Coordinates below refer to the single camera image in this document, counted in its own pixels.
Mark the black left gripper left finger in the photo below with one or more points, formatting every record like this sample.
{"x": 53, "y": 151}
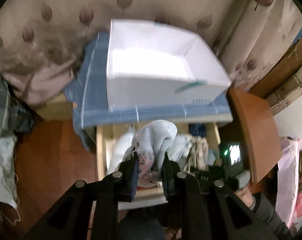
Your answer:
{"x": 122, "y": 184}

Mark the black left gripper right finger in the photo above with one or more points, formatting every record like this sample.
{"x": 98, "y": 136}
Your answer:
{"x": 175, "y": 181}

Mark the light floral underwear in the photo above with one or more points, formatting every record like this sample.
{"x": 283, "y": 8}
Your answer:
{"x": 150, "y": 143}

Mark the dark sleeve forearm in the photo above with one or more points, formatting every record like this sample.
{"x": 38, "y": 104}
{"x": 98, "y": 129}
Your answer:
{"x": 266, "y": 213}

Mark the light wooden drawer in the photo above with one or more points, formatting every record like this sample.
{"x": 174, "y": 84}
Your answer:
{"x": 106, "y": 138}

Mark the person's right hand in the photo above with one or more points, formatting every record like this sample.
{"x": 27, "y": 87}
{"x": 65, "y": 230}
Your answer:
{"x": 243, "y": 191}

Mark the beige patterned garment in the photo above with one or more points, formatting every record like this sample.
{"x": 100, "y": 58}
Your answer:
{"x": 198, "y": 154}

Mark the white rolled garment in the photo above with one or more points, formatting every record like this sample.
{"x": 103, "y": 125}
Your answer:
{"x": 120, "y": 148}

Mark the dark blue garment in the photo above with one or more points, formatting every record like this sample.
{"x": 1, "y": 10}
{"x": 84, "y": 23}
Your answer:
{"x": 197, "y": 130}

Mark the brown wooden board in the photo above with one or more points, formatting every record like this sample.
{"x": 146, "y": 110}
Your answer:
{"x": 260, "y": 133}

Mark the pink patterned fabric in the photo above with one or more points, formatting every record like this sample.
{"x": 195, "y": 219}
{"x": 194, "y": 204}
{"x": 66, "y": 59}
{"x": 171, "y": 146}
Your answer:
{"x": 289, "y": 181}

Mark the blue checked cloth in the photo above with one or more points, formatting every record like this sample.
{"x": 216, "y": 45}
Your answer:
{"x": 88, "y": 93}

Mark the white patterned bedding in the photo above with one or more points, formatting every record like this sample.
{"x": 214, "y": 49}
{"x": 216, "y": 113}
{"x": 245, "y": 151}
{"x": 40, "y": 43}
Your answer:
{"x": 8, "y": 192}

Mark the white cardboard box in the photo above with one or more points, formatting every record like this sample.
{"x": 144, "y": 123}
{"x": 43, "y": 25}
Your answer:
{"x": 154, "y": 64}

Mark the green plaid blanket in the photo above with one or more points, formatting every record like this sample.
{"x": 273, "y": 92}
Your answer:
{"x": 15, "y": 116}

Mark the beige leaf-print curtain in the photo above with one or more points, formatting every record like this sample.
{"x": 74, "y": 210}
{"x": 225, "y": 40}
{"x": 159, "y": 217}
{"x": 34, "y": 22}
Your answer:
{"x": 42, "y": 41}

